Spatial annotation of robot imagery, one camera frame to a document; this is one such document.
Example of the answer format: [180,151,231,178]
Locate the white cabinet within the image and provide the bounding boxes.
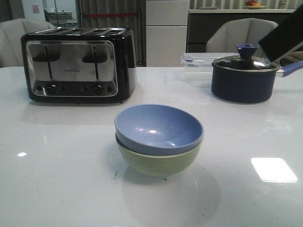
[146,0,189,67]

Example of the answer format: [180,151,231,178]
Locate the clear plastic food container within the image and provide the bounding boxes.
[181,52,239,82]

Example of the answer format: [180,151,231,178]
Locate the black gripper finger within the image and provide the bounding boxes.
[258,6,303,62]

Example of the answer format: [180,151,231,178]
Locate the green bowl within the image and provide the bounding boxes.
[115,136,204,177]

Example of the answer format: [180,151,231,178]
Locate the black and chrome toaster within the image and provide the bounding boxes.
[21,27,137,104]

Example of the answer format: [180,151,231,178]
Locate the olive cushion behind pot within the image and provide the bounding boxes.
[280,51,303,66]

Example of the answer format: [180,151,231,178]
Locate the grey armchair on right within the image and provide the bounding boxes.
[205,18,278,52]

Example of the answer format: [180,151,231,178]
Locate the blue bowl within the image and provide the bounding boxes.
[114,104,204,156]

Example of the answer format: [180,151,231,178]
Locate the fruit bowl on counter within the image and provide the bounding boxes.
[244,0,266,9]

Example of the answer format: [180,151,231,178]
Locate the glass lid with blue knob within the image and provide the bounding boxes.
[212,44,280,72]

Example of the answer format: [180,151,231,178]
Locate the grey armchair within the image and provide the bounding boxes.
[0,18,55,68]
[205,18,278,52]

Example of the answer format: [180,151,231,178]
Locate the dark blue saucepan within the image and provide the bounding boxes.
[211,61,303,104]

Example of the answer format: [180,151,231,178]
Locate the grey armchair on left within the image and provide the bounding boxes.
[0,18,55,68]

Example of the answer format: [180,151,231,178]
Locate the dark kitchen counter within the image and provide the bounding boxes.
[186,9,294,52]

